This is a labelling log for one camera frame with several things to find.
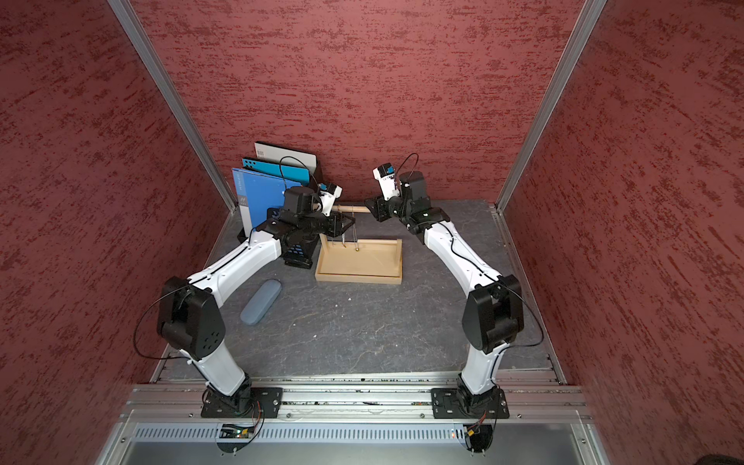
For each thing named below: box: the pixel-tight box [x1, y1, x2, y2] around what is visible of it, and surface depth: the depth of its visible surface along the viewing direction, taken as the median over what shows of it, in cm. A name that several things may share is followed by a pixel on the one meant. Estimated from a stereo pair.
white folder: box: [254, 142, 317, 173], surface depth 101 cm
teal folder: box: [242, 157, 311, 186], surface depth 94 cm
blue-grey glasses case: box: [240, 279, 282, 327], surface depth 91 cm
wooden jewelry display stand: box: [314, 205, 403, 284], surface depth 105 cm
